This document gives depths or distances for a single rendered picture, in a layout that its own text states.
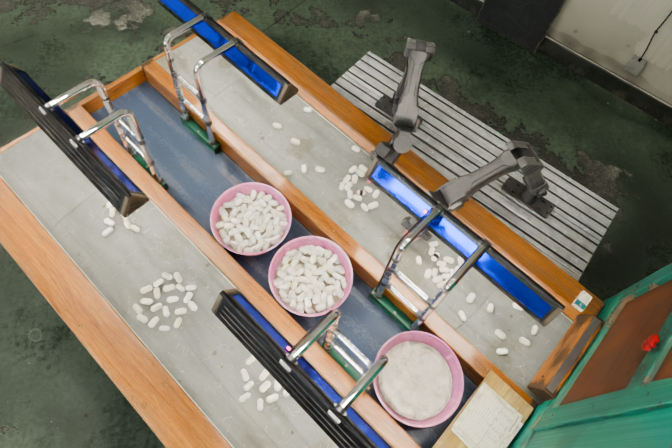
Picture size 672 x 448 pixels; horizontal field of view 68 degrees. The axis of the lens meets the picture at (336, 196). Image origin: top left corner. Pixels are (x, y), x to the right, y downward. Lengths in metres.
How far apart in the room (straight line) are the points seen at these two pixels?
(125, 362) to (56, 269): 0.37
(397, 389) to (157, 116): 1.32
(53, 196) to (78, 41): 1.70
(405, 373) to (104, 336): 0.88
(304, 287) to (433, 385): 0.48
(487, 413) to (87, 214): 1.38
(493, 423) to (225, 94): 1.45
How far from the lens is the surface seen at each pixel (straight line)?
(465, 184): 1.60
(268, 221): 1.71
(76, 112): 2.06
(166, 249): 1.71
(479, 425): 1.58
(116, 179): 1.42
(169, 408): 1.55
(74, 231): 1.82
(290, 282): 1.63
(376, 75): 2.21
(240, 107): 1.98
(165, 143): 2.00
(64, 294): 1.72
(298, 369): 1.18
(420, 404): 1.60
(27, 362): 2.56
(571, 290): 1.83
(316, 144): 1.87
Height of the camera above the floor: 2.27
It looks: 60 degrees down
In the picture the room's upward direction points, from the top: 10 degrees clockwise
